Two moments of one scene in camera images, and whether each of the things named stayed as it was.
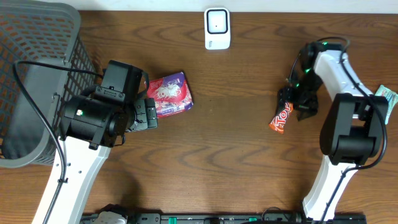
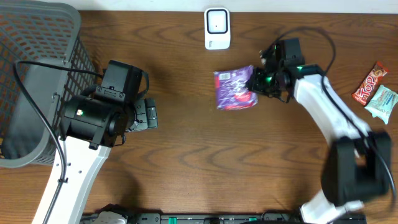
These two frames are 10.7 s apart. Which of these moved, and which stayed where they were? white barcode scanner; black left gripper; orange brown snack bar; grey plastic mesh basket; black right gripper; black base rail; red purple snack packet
Moved: orange brown snack bar; black right gripper; red purple snack packet
Stayed: black base rail; white barcode scanner; black left gripper; grey plastic mesh basket
